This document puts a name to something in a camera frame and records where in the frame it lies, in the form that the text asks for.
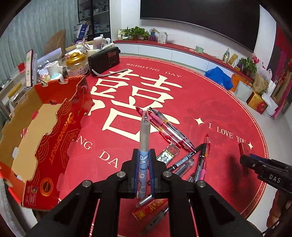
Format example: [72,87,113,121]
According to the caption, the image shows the red cap gel pen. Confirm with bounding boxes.
[195,134,210,182]

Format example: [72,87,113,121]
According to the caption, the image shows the dark clear mechanical pen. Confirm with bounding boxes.
[140,207,169,236]

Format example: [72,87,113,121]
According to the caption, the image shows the red printed lighter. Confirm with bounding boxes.
[132,199,167,221]

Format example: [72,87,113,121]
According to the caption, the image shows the black marker pen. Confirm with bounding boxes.
[167,144,203,172]

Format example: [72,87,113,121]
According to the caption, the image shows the decorated mahjong lighter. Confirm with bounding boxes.
[156,144,180,165]

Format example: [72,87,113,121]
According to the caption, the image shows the clear black gel pen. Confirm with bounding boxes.
[149,107,195,151]

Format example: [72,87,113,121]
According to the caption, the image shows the grey blue cartoon pen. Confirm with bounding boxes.
[136,107,150,200]

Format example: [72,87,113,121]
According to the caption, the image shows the red lighter case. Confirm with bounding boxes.
[239,142,250,156]

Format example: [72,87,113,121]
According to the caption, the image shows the silver grey marker pen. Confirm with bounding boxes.
[174,158,194,177]

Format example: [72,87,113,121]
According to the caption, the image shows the pink clip gel pen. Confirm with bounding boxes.
[147,107,195,151]

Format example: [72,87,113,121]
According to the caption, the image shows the pink grip red pen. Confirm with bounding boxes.
[147,109,182,148]

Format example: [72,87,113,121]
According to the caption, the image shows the red fruit gift box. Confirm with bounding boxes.
[247,92,268,114]

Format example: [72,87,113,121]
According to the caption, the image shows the red cardboard tray box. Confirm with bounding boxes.
[1,76,94,211]

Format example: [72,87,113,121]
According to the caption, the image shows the round red wedding mat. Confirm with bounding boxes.
[59,56,268,217]

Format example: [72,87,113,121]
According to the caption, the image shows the blue plastic bag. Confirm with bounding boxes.
[204,67,233,90]

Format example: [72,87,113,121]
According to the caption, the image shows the white teal cream jar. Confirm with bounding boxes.
[51,73,65,83]

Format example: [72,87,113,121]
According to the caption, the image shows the white paper roll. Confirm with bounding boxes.
[46,61,62,77]

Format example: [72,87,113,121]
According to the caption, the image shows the gold lid glass jar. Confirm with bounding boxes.
[65,52,90,77]

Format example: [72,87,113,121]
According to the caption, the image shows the black portable radio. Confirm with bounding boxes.
[88,46,120,76]

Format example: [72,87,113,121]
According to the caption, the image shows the smartphone on stand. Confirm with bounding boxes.
[25,49,33,87]

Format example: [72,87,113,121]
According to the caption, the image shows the green potted plants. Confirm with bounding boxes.
[121,26,150,40]

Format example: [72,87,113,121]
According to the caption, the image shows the wall television screen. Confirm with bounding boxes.
[140,0,260,52]

